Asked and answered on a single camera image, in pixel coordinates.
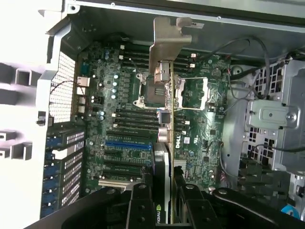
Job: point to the short black expansion slot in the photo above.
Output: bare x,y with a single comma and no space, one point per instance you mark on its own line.
119,153

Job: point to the silver metal disk bay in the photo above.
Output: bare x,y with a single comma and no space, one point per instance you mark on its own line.
274,114

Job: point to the perforated vent grille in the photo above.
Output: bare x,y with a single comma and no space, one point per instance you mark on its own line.
63,86

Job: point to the thin metal locking lever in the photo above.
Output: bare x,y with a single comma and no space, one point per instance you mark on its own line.
134,66

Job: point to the open black PC case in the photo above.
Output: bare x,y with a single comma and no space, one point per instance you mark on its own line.
238,31

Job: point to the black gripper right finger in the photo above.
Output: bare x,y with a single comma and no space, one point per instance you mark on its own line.
226,210

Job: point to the CPU socket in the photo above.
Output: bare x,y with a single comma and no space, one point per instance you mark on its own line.
149,91

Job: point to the perforated slot cover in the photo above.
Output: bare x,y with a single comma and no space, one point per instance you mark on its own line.
70,198
72,164
71,181
71,137

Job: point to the silver socket cover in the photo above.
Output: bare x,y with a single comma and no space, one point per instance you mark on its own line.
194,93

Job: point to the green Dell motherboard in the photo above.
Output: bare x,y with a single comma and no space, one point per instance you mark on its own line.
202,133

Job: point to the round coin cell battery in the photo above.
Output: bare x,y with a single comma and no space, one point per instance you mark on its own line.
216,72

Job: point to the long black expansion slot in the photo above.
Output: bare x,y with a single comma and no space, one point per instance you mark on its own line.
124,168
128,137

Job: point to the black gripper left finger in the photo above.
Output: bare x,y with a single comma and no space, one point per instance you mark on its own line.
107,210

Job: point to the grey parts rack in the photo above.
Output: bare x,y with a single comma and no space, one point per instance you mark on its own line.
14,96

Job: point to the silver chipset heatsink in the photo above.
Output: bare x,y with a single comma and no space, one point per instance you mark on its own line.
181,165

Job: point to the blue expansion slot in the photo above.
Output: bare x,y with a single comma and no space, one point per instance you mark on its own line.
128,144

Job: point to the white expansion slot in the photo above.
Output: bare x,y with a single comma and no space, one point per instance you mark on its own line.
114,183

